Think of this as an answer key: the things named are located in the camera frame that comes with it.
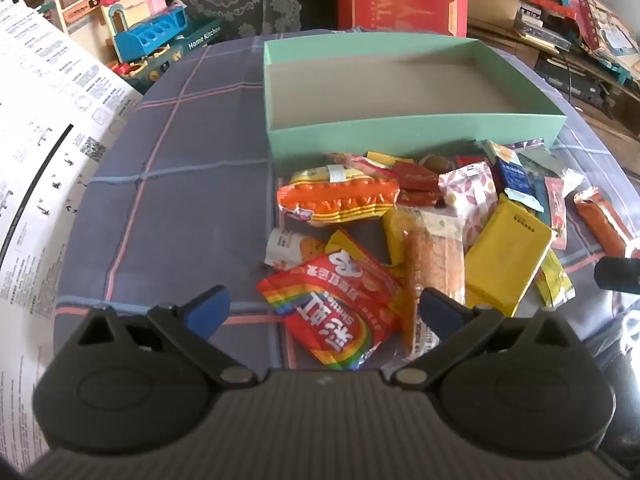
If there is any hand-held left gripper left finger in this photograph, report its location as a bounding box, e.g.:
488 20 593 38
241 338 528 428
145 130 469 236
67 285 258 388

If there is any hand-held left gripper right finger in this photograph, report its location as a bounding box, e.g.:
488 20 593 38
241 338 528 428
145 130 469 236
390 287 573 391

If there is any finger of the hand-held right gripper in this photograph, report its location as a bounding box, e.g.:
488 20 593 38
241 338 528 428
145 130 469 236
595 255 640 293

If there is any clear orange cracker packet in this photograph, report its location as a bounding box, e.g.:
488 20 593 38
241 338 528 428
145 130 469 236
402 207 468 356

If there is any yellow green striped packet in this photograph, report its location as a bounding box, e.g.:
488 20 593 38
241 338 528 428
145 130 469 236
535 247 576 308

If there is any wide yellow snack packet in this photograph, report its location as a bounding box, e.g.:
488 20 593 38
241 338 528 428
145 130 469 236
464 195 558 317

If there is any long yellow snack packet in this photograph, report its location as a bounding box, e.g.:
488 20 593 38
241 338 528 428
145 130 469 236
382 207 416 266

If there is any white orange snack packet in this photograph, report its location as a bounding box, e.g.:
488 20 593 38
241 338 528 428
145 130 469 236
263 228 331 271

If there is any red rainbow candy packet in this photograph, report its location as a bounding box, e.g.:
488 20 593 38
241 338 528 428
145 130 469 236
256 229 405 372

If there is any white floral snack packet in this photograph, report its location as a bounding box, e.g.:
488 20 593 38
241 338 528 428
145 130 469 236
439 160 500 248

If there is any blue white snack packet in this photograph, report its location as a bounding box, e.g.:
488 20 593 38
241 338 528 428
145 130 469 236
487 140 546 213

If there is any orange yellow snack packet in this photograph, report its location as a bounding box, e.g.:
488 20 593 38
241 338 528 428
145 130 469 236
276 162 401 226

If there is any green cardboard box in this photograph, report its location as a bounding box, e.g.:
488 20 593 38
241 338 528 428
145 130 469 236
263 30 568 173

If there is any red orange snack bar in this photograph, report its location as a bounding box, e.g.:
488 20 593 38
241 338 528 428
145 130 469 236
573 187 628 256

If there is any pink white snack packet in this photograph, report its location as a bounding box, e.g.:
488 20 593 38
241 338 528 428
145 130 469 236
542 176 568 251

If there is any wooden TV stand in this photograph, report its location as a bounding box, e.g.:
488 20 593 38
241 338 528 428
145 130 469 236
467 15 640 181

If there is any purple checked blanket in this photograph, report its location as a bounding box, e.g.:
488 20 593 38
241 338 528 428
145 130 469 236
55 25 640 376

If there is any small yellow snack packet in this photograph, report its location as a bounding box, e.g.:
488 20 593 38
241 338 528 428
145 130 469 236
366 151 416 170

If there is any black stereo device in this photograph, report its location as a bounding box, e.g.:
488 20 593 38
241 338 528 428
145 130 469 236
535 55 608 106

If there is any white printed paper sheet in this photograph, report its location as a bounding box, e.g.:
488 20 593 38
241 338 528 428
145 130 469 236
0 0 146 471

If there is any colourful picture book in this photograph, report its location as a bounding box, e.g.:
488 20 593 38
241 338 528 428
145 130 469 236
575 0 640 61

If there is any blue toy tray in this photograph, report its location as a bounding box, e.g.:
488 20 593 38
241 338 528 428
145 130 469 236
112 2 191 63

